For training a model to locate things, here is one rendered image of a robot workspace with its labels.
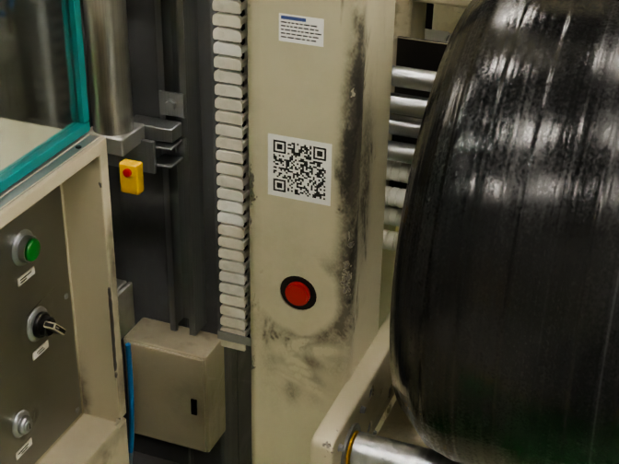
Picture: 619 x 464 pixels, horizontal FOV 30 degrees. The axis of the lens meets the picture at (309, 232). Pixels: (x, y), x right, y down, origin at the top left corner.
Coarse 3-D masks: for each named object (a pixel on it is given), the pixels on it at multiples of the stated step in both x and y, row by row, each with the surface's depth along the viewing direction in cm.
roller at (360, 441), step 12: (360, 432) 134; (360, 444) 133; (372, 444) 133; (384, 444) 132; (396, 444) 132; (408, 444) 133; (348, 456) 133; (360, 456) 132; (372, 456) 132; (384, 456) 132; (396, 456) 131; (408, 456) 131; (420, 456) 131; (432, 456) 131
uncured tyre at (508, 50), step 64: (512, 0) 111; (576, 0) 110; (448, 64) 110; (512, 64) 105; (576, 64) 104; (448, 128) 105; (512, 128) 103; (576, 128) 101; (448, 192) 104; (512, 192) 102; (576, 192) 100; (448, 256) 104; (512, 256) 102; (576, 256) 100; (448, 320) 105; (512, 320) 103; (576, 320) 101; (448, 384) 109; (512, 384) 106; (576, 384) 103; (448, 448) 118; (512, 448) 112; (576, 448) 108
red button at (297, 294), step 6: (294, 282) 134; (288, 288) 134; (294, 288) 134; (300, 288) 134; (306, 288) 134; (288, 294) 135; (294, 294) 134; (300, 294) 134; (306, 294) 134; (288, 300) 135; (294, 300) 135; (300, 300) 134; (306, 300) 134
